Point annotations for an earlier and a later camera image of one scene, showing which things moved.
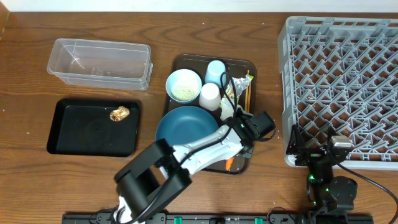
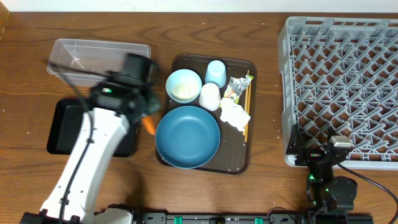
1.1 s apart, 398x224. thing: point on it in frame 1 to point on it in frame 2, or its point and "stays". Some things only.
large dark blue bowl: [183, 124] stays
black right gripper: [310, 154] stays
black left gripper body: [249, 155] to [151, 104]
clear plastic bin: [102, 63] stays
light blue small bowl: [183, 86] stays
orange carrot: [229, 162] to [149, 124]
